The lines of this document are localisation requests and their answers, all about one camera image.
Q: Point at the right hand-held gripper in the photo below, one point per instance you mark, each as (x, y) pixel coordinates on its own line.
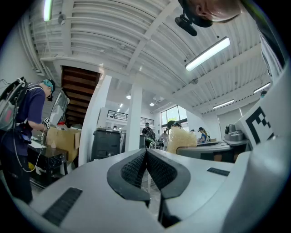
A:
(257, 127)

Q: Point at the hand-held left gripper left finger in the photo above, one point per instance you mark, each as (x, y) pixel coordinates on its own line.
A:
(102, 204)

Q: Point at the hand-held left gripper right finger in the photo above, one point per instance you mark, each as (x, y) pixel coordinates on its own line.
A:
(204, 193)

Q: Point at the large window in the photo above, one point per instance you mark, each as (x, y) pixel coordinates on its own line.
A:
(174, 116)

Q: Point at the ceiling tube light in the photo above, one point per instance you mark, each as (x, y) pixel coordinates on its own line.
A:
(262, 87)
(223, 104)
(47, 10)
(208, 54)

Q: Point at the black metal work table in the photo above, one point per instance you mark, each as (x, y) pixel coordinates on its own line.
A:
(50, 157)

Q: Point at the cardboard box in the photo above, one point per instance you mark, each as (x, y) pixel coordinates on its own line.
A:
(63, 143)

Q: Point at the white square pillar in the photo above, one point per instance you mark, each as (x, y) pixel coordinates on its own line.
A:
(95, 118)
(134, 118)

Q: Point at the black balcony railing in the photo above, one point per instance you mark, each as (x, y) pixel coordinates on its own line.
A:
(118, 114)

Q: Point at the person's grey jacket torso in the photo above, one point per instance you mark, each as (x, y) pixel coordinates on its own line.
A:
(270, 52)

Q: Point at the brown wooden staircase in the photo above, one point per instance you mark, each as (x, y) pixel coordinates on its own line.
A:
(79, 86)

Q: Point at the silver backpack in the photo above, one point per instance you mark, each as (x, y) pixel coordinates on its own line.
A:
(11, 107)

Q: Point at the person's head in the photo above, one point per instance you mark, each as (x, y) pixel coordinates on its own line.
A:
(218, 11)

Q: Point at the black head-mounted camera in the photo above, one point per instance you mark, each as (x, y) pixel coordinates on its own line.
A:
(186, 25)

